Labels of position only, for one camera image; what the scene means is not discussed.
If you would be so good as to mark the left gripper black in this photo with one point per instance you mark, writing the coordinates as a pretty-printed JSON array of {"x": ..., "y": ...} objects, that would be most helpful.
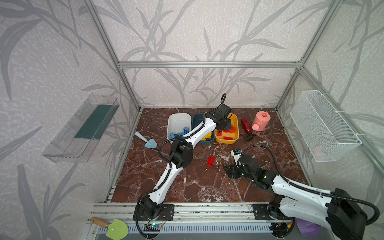
[{"x": 226, "y": 124}]

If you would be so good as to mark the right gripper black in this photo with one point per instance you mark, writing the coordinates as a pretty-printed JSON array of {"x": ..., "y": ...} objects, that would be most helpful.
[{"x": 237, "y": 170}]

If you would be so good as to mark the small red lego brick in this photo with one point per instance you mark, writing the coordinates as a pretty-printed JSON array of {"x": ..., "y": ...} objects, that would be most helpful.
[{"x": 232, "y": 130}]

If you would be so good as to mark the yellow long lego brick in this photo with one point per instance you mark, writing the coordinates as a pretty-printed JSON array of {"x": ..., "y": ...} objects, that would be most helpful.
[{"x": 207, "y": 137}]

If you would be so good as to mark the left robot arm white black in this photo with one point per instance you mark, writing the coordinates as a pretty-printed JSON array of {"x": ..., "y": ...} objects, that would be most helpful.
[{"x": 178, "y": 153}]

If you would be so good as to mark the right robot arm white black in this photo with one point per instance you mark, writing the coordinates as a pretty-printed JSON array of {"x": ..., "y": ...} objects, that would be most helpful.
[{"x": 335, "y": 210}]

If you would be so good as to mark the yellow plastic bin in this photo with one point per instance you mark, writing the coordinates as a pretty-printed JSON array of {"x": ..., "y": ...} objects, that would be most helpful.
[{"x": 235, "y": 135}]

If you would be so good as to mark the dark teal plastic bin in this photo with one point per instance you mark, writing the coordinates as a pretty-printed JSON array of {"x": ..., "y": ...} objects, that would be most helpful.
[{"x": 196, "y": 120}]

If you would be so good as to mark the red and black hand tool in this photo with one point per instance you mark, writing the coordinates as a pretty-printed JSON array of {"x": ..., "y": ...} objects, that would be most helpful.
[{"x": 248, "y": 130}]

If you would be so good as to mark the pink toy watering can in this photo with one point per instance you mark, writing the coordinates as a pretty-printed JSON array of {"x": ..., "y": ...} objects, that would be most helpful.
[{"x": 261, "y": 121}]

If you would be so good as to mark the white plastic bin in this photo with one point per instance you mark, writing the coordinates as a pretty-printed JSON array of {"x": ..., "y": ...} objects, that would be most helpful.
[{"x": 177, "y": 123}]

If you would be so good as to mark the light blue toy trowel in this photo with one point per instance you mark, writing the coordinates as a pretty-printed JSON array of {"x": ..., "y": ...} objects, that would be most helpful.
[{"x": 150, "y": 144}]

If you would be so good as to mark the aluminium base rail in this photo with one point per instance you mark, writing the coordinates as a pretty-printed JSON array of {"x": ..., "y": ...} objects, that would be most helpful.
[{"x": 194, "y": 218}]

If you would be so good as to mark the white wire mesh basket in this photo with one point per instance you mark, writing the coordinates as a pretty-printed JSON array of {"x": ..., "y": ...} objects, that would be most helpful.
[{"x": 325, "y": 131}]

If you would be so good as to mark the purple toy shovel pink handle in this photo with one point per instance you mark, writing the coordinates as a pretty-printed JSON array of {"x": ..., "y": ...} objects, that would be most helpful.
[{"x": 308, "y": 229}]

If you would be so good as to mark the green toy spade wooden handle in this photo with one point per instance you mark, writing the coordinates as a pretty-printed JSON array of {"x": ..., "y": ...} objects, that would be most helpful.
[{"x": 116, "y": 230}]

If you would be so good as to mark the clear plastic wall shelf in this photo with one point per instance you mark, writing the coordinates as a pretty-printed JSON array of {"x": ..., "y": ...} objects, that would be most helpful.
[{"x": 78, "y": 139}]

